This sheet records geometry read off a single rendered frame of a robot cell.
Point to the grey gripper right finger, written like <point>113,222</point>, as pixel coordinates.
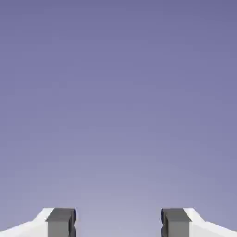
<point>177,225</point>

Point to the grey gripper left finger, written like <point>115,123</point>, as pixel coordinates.
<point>58,225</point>

